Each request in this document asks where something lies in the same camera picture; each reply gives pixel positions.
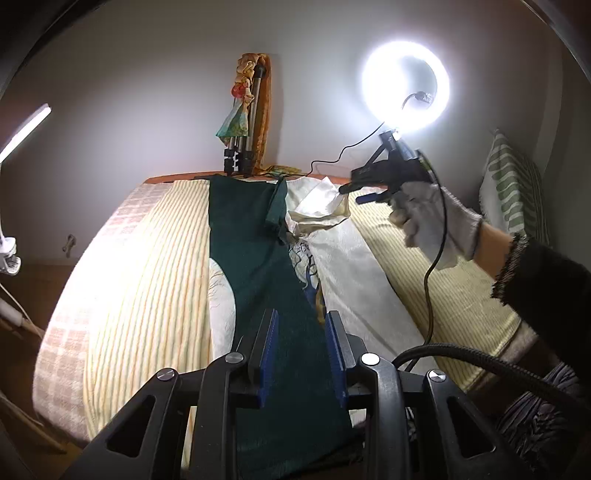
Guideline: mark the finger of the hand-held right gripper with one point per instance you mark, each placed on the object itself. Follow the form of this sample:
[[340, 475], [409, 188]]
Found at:
[[371, 198], [355, 187]]

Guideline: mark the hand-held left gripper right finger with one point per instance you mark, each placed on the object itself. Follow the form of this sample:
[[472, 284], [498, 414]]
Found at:
[[334, 364]]

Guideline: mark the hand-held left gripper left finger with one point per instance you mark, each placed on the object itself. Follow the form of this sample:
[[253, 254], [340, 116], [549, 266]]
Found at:
[[268, 360]]

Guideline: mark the cream white garment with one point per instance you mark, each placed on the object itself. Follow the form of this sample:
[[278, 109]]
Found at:
[[351, 258]]

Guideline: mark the dark green garment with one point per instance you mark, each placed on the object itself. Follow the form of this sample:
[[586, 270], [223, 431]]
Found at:
[[258, 277]]

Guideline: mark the person's right forearm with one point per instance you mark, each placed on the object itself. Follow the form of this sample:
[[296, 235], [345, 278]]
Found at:
[[545, 286]]

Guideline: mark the person's right hand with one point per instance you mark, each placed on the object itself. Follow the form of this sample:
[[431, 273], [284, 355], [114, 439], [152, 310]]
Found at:
[[434, 221]]

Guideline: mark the green striped pillow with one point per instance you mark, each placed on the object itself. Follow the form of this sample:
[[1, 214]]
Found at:
[[508, 184]]

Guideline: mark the orange cloth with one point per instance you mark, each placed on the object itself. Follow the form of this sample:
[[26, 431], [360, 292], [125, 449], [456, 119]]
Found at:
[[267, 101]]

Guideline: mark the colourful patterned cloth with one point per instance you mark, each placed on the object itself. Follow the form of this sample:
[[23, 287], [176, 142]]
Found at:
[[238, 115]]

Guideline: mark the yellow striped blanket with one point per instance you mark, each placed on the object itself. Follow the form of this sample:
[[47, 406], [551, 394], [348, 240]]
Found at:
[[152, 277]]

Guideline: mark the pink checkered bed sheet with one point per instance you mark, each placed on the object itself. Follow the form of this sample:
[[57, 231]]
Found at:
[[69, 332]]

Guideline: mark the person's striped clothing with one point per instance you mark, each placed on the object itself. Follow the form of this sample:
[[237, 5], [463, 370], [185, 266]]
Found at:
[[545, 424]]

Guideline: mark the white lamp clamp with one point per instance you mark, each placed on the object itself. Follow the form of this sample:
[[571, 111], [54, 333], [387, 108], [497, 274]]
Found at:
[[8, 256]]

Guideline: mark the white bar desk lamp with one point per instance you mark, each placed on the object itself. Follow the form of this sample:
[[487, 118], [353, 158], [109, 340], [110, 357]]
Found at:
[[23, 127]]

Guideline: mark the silver camera tripod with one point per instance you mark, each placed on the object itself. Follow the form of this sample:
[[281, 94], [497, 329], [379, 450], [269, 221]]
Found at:
[[247, 129]]

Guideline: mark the wooden bed frame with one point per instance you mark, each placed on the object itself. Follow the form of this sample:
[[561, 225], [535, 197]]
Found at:
[[175, 177]]

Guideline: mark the small wall hook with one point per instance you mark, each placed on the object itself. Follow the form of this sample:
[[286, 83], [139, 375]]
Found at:
[[69, 243]]

